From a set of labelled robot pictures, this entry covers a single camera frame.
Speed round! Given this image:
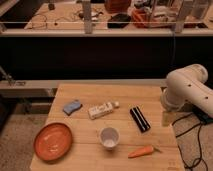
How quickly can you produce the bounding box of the orange bin on bench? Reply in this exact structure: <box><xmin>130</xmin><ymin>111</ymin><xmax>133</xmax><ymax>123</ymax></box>
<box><xmin>131</xmin><ymin>9</ymin><xmax>156</xmax><ymax>28</ymax></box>

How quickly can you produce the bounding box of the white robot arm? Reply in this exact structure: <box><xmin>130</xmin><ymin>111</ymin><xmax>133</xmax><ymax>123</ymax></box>
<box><xmin>160</xmin><ymin>64</ymin><xmax>213</xmax><ymax>118</ymax></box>

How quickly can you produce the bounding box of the black bowl on bench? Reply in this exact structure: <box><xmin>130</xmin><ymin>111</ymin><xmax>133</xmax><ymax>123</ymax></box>
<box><xmin>107</xmin><ymin>13</ymin><xmax>131</xmax><ymax>28</ymax></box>

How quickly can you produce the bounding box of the white glue bottle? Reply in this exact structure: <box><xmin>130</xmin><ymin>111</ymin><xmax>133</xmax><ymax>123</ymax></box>
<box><xmin>88</xmin><ymin>101</ymin><xmax>120</xmax><ymax>120</ymax></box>

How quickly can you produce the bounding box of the orange carrot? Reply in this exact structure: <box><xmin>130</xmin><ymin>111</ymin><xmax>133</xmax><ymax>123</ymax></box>
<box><xmin>128</xmin><ymin>145</ymin><xmax>160</xmax><ymax>158</ymax></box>

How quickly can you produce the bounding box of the metal frame post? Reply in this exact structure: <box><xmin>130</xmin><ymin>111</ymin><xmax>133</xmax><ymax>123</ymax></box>
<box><xmin>82</xmin><ymin>0</ymin><xmax>93</xmax><ymax>34</ymax></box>

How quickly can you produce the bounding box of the blue sponge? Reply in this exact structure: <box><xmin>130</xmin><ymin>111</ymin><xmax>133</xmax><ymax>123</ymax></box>
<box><xmin>63</xmin><ymin>100</ymin><xmax>82</xmax><ymax>116</ymax></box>

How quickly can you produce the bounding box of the black floor cable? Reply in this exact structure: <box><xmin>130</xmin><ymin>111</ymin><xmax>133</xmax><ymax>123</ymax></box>
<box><xmin>171</xmin><ymin>112</ymin><xmax>210</xmax><ymax>171</ymax></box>

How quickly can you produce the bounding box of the orange plate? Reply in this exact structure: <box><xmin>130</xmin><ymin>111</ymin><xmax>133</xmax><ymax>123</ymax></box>
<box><xmin>33</xmin><ymin>122</ymin><xmax>73</xmax><ymax>161</ymax></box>

